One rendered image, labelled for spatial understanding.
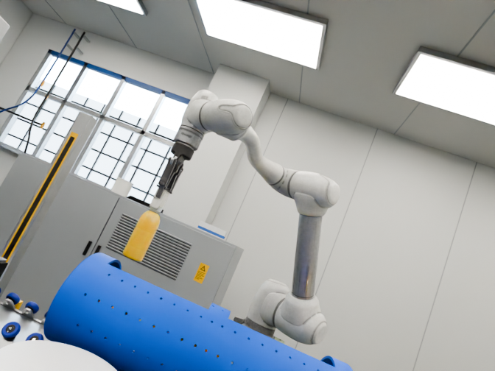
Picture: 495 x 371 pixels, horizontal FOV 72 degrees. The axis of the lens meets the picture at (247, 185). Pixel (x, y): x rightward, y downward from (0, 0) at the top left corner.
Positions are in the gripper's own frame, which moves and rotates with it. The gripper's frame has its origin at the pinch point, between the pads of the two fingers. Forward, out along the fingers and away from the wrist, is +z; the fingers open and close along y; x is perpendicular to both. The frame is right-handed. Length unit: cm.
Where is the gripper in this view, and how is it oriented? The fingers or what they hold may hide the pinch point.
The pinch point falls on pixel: (159, 199)
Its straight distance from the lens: 118.1
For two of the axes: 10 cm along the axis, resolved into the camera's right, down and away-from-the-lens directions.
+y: 0.0, -2.0, -9.8
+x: 9.2, 3.7, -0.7
